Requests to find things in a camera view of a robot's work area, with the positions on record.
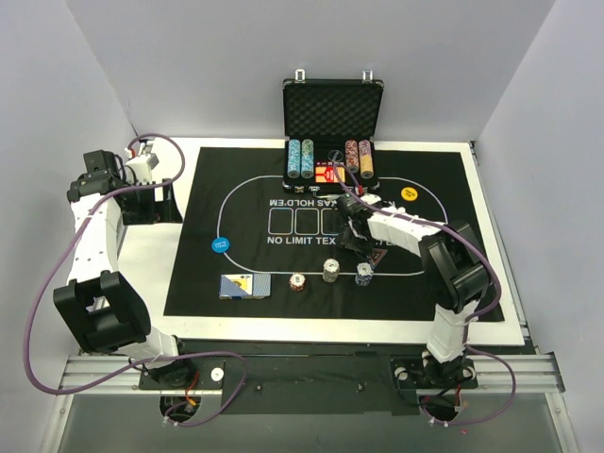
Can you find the light blue chip row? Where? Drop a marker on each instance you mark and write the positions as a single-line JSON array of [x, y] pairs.
[[294, 158]]

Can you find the red poker chip stack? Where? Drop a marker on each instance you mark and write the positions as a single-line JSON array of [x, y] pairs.
[[297, 282]]

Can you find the blue poker chip stack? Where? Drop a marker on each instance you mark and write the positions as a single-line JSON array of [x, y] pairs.
[[364, 274]]

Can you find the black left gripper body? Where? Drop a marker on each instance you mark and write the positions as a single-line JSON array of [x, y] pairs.
[[154, 203]]

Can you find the blue playing card deck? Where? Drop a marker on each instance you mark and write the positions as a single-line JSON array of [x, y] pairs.
[[245, 286]]

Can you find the purple yellow chip row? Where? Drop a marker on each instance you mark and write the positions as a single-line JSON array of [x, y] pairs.
[[366, 159]]

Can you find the grey poker chip stack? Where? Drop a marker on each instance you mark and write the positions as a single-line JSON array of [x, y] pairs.
[[331, 270]]

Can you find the clear dealer button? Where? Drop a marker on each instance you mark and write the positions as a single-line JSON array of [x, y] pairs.
[[335, 155]]

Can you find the black poker felt mat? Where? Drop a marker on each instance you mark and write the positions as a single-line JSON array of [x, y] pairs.
[[237, 193]]

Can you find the blue small blind button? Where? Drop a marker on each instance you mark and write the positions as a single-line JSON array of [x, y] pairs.
[[220, 245]]

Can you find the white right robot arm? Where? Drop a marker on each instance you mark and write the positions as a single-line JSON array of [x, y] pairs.
[[459, 276]]

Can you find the red chip row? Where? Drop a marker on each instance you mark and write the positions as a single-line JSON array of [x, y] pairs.
[[352, 158]]

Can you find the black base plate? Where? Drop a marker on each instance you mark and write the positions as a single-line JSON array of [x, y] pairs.
[[326, 399]]

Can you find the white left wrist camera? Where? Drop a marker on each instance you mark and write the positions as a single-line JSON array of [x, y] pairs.
[[139, 169]]

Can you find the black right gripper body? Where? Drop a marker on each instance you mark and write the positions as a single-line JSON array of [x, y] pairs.
[[355, 232]]

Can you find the red playing card box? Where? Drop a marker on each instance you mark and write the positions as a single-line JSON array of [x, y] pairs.
[[329, 174]]

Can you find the yellow big blind button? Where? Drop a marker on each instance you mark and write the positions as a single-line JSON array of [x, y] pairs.
[[409, 194]]

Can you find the aluminium frame rail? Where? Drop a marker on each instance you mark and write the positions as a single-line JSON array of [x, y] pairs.
[[532, 373]]

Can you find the aluminium poker chip case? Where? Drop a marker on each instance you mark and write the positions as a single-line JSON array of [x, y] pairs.
[[330, 112]]

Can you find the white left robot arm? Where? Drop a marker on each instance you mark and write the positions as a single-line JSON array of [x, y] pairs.
[[103, 311]]

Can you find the green chip row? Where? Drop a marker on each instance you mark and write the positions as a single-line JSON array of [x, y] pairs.
[[307, 158]]

